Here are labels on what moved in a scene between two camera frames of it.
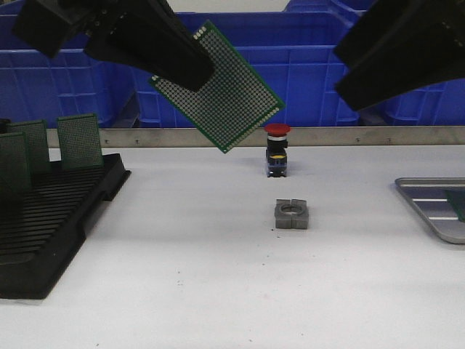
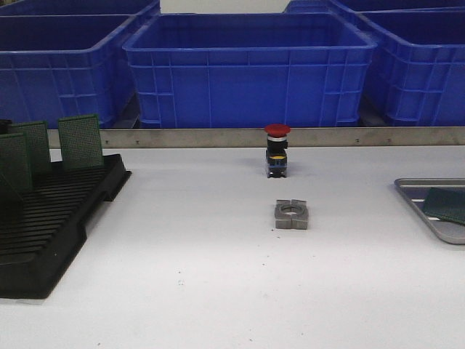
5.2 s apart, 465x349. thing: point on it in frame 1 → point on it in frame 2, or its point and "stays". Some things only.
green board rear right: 80,142 stays
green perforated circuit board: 235,102 → 445,203
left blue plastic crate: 35,87 stays
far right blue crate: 354,7 stays
